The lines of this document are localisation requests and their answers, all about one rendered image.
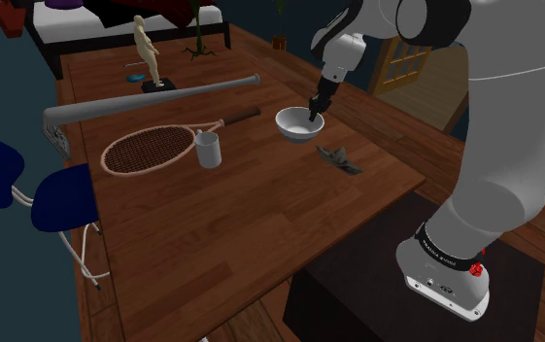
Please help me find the tennis racket with dark grip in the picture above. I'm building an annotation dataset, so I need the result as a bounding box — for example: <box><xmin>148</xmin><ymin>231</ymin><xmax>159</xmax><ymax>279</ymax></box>
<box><xmin>99</xmin><ymin>106</ymin><xmax>262</xmax><ymax>178</ymax></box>

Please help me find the wooden framed window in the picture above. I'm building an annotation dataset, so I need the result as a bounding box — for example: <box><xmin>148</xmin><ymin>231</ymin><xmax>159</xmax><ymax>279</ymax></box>
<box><xmin>366</xmin><ymin>35</ymin><xmax>433</xmax><ymax>98</ymax></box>

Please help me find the dark green plant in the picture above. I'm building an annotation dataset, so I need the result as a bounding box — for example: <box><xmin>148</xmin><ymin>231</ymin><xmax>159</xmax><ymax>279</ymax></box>
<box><xmin>180</xmin><ymin>0</ymin><xmax>220</xmax><ymax>62</ymax></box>

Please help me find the white bowl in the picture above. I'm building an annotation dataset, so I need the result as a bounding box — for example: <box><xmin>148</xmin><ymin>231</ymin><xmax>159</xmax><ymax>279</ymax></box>
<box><xmin>275</xmin><ymin>106</ymin><xmax>325</xmax><ymax>145</ymax></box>

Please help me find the dark robot stand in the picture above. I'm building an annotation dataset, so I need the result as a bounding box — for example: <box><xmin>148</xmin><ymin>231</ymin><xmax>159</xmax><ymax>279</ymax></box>
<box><xmin>283</xmin><ymin>190</ymin><xmax>545</xmax><ymax>342</ymax></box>

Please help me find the grey mug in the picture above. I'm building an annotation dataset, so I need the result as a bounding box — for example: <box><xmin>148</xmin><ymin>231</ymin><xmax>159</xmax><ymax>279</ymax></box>
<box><xmin>193</xmin><ymin>129</ymin><xmax>223</xmax><ymax>170</ymax></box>

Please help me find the bed with white mattress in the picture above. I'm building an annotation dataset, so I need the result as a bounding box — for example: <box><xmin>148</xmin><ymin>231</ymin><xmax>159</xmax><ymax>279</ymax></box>
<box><xmin>22</xmin><ymin>0</ymin><xmax>232</xmax><ymax>81</ymax></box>

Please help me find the grey baseball bat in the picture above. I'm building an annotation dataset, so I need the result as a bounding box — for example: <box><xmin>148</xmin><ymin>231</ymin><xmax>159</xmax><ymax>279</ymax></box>
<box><xmin>41</xmin><ymin>73</ymin><xmax>261</xmax><ymax>129</ymax></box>

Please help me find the red wooden furniture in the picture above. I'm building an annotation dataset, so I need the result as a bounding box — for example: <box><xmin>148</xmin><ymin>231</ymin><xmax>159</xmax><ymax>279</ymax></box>
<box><xmin>0</xmin><ymin>0</ymin><xmax>28</xmax><ymax>40</ymax></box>

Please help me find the blue chair with white legs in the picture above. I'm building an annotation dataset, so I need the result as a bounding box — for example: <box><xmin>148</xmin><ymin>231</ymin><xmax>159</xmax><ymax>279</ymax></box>
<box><xmin>0</xmin><ymin>124</ymin><xmax>112</xmax><ymax>291</ymax></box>

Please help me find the crumpled grey cloth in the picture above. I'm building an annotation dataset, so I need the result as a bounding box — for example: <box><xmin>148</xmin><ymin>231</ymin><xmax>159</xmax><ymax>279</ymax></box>
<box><xmin>315</xmin><ymin>144</ymin><xmax>364</xmax><ymax>177</ymax></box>

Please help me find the potted plant in brown pot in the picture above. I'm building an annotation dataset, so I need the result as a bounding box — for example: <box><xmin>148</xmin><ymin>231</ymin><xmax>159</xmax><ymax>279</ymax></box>
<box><xmin>271</xmin><ymin>0</ymin><xmax>290</xmax><ymax>52</ymax></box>

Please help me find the beige human figure statue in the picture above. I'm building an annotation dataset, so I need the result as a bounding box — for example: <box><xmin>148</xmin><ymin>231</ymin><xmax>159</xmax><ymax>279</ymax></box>
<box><xmin>132</xmin><ymin>14</ymin><xmax>178</xmax><ymax>94</ymax></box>

